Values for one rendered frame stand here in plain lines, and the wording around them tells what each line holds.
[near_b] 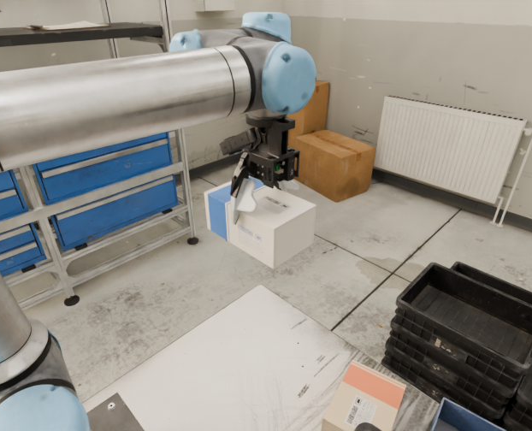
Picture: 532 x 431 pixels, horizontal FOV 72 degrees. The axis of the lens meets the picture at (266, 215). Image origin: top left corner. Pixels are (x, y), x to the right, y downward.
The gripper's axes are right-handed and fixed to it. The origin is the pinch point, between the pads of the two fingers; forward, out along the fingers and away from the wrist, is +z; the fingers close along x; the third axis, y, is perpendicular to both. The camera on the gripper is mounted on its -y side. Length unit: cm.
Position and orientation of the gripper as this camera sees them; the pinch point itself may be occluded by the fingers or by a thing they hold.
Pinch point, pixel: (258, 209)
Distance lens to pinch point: 75.1
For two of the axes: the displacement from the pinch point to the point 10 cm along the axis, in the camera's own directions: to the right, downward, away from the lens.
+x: 7.0, -3.6, 6.1
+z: -0.1, 8.6, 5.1
